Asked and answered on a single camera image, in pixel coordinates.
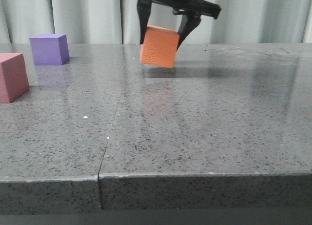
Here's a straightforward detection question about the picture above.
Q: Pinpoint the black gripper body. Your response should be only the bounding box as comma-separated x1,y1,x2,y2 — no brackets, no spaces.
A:
138,0,221,19

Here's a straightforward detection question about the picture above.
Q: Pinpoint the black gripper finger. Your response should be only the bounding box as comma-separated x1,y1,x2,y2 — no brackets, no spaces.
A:
136,0,152,44
177,13,201,50

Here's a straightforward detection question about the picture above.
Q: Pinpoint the orange foam cube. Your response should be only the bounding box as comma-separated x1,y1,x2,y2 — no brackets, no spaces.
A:
140,25,180,68

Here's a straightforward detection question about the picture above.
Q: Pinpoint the grey pleated curtain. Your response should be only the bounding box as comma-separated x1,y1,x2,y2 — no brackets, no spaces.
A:
0,0,312,44

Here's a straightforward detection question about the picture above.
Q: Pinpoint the purple foam cube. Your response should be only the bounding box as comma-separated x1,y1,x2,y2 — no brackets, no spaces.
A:
29,34,69,65

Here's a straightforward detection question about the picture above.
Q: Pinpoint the pink foam cube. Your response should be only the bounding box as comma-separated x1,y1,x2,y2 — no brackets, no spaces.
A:
0,53,29,103

